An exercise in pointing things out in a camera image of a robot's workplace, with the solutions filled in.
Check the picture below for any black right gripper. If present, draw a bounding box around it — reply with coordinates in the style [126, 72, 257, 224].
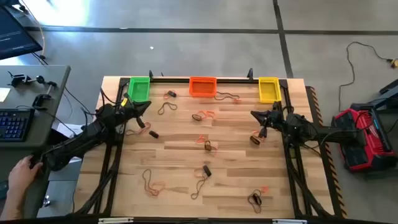
[250, 104, 289, 138]

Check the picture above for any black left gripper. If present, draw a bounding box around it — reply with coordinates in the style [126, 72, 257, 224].
[99, 92, 152, 129]

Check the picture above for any thin dark rubber band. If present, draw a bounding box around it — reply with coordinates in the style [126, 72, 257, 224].
[190, 175, 208, 200]
[213, 91, 241, 102]
[157, 101, 178, 115]
[142, 169, 154, 190]
[248, 189, 263, 214]

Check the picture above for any person's forearm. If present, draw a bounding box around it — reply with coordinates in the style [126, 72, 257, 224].
[0, 186, 24, 222]

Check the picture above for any green plastic basket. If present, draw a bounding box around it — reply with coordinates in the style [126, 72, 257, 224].
[127, 77, 151, 103]

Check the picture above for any yellow plastic basket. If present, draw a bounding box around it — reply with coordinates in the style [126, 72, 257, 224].
[258, 77, 282, 104]

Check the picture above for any orange plastic basket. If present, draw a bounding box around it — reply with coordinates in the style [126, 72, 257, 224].
[188, 76, 218, 98]

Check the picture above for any white paper sheet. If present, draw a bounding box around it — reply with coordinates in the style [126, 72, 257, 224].
[57, 123, 85, 138]

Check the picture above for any red black tool case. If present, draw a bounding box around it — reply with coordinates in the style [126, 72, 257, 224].
[331, 104, 398, 174]

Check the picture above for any black silver desk clamp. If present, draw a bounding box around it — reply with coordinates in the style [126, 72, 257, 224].
[7, 71, 58, 96]

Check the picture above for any black backlit keyboard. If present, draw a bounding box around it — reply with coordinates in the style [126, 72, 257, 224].
[0, 108, 35, 142]

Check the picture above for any black blue equipment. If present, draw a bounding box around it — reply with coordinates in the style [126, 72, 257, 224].
[368, 78, 398, 110]

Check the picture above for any person's hand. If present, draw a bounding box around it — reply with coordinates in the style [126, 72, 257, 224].
[7, 154, 44, 195]

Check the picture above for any grey side desk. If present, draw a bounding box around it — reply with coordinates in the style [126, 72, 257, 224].
[0, 64, 72, 218]

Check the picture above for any black computer monitor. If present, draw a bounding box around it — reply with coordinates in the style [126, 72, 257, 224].
[0, 4, 44, 61]

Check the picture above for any black desk mount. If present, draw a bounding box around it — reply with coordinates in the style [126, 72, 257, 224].
[32, 93, 52, 110]

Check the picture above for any black floor cable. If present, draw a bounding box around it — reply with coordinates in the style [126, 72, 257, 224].
[338, 41, 394, 103]

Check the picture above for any silver aluminium post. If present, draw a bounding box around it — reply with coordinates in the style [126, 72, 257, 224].
[272, 218, 308, 224]
[98, 217, 134, 224]

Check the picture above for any beige thin cable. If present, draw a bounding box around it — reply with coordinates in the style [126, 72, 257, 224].
[20, 0, 47, 57]

